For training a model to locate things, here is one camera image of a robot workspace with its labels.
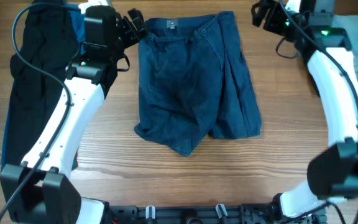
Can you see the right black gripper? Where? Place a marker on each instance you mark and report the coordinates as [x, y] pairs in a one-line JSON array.
[[270, 18]]

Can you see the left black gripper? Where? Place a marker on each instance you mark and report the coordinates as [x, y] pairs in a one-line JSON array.
[[124, 28]]

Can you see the dark blue denim shorts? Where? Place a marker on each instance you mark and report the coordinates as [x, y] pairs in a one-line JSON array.
[[194, 81]]

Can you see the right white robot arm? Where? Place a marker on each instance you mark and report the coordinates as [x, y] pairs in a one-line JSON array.
[[332, 177]]

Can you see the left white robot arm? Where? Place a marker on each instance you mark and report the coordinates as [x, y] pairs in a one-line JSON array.
[[39, 189]]

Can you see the teal blue garment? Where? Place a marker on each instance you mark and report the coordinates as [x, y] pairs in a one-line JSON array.
[[78, 25]]

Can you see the black garment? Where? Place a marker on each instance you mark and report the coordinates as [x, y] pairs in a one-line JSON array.
[[39, 77]]

